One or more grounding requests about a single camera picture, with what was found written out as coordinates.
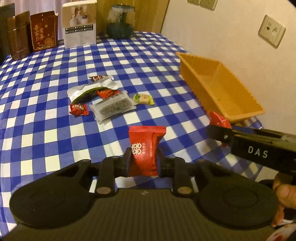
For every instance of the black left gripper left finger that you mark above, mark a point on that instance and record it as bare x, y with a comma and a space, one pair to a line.
110, 169

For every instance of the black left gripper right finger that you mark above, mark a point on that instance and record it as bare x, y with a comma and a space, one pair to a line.
178, 171

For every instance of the red snack packet white logo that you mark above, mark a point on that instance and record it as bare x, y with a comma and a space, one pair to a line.
144, 141

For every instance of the small red snack packet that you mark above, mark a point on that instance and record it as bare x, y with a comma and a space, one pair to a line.
218, 121

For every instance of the clear packet dark seaweed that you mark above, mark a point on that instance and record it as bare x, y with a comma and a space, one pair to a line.
113, 106

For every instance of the orange red candy wrapper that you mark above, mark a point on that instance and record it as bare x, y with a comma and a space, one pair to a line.
107, 93

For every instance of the yellow green candy packet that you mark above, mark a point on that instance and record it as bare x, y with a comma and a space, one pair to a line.
145, 99

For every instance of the white green snack bag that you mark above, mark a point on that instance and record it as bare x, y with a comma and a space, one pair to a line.
82, 93

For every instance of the brown silver candy wrapper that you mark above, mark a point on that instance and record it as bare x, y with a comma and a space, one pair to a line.
98, 78

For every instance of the person's right hand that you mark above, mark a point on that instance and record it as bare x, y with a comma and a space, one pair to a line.
285, 193

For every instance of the blue white checkered tablecloth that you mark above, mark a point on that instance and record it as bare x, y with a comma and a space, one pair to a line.
40, 136

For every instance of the orange plastic basket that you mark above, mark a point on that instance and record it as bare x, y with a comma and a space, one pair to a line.
218, 89

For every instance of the green glass jar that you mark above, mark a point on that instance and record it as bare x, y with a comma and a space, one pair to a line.
120, 21

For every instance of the white product box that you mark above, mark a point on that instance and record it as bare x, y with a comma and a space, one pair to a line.
79, 23

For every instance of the red gold gift box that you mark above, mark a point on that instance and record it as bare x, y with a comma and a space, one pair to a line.
44, 30

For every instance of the white sheer curtain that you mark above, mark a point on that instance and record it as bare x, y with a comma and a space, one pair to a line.
39, 6

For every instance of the white wall socket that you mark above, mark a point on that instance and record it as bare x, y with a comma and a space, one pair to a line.
271, 31

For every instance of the beige wall switch plate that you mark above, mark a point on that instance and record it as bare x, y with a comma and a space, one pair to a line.
207, 4

